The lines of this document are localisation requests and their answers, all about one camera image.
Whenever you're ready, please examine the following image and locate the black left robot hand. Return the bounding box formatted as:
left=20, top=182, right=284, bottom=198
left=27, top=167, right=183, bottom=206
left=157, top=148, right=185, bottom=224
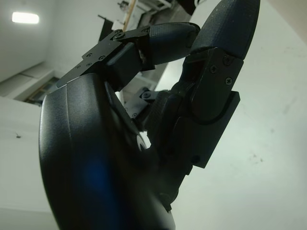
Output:
left=38, top=0, right=261, bottom=230

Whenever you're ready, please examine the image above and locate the black upright board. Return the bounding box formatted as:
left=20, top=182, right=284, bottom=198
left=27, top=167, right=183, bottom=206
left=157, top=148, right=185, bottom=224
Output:
left=97, top=14, right=114, bottom=44

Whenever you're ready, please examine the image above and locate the wooden pole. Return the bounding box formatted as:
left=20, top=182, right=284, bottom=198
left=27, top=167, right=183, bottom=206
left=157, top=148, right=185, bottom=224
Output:
left=121, top=0, right=137, bottom=32

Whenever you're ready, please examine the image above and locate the rectangular ceiling light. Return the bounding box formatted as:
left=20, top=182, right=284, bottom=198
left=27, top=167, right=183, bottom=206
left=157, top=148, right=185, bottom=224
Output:
left=12, top=11, right=40, bottom=24

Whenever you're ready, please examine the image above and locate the white desk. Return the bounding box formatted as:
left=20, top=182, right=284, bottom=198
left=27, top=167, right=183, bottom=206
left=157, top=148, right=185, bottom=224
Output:
left=136, top=0, right=177, bottom=12

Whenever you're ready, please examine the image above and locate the high window wooden frame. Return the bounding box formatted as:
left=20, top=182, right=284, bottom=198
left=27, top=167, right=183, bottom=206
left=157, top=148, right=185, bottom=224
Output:
left=14, top=76, right=60, bottom=103

